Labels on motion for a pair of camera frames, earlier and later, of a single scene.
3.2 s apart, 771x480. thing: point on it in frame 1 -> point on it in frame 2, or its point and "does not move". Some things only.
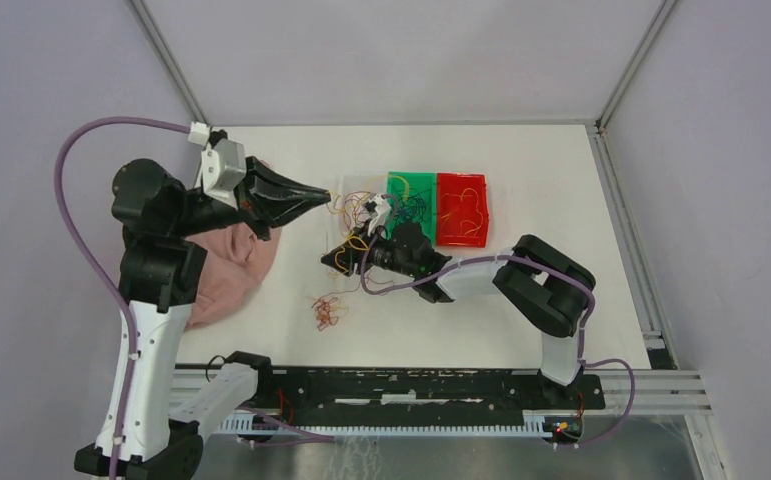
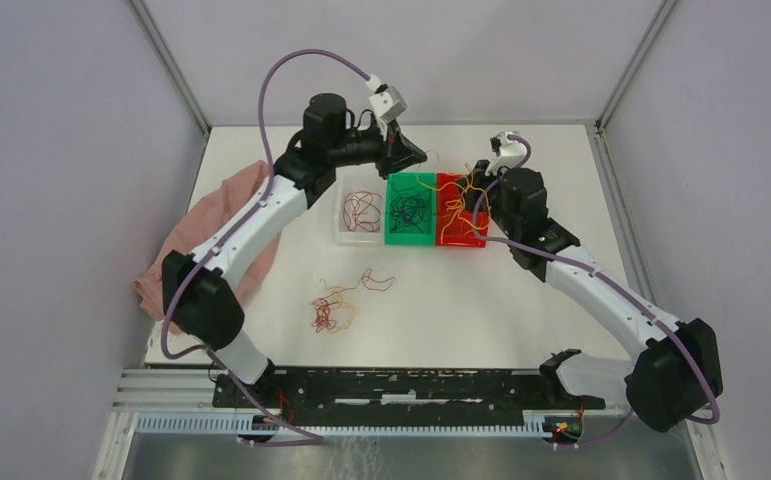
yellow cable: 461,198 -> 456,214
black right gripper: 348,258 -> 480,176
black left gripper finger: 277,211 -> 411,148
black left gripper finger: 260,182 -> 402,160
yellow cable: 358,243 -> 451,183
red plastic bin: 462,213 does not move
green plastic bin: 412,199 does not move
